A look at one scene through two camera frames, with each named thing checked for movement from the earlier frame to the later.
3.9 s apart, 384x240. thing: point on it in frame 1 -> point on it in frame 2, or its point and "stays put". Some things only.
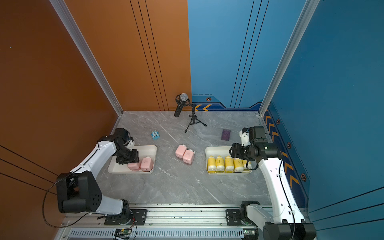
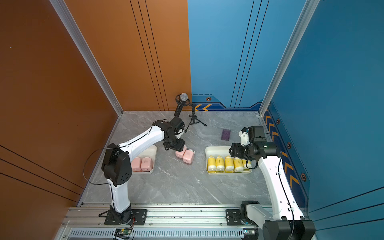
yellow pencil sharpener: x=238 y=165 stays put
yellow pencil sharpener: x=211 y=164 stays put
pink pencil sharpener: x=133 y=166 stays put
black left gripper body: x=127 y=156 -> x=175 y=143
